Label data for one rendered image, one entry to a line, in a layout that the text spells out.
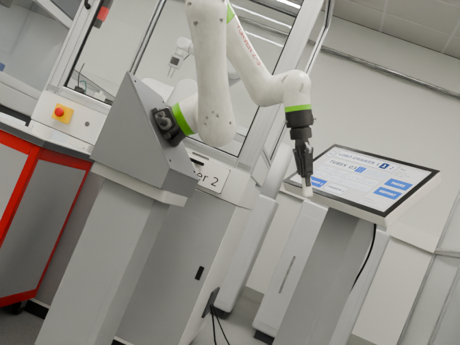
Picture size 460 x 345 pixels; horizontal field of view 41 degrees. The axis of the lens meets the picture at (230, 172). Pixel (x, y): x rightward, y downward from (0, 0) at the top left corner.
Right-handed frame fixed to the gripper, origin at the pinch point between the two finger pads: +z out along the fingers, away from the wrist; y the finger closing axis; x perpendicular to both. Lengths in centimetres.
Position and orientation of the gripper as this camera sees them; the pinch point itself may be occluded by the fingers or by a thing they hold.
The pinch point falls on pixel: (307, 186)
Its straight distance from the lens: 213.3
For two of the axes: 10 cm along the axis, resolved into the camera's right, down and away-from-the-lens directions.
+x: -9.5, 1.3, -2.9
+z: 1.2, 9.9, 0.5
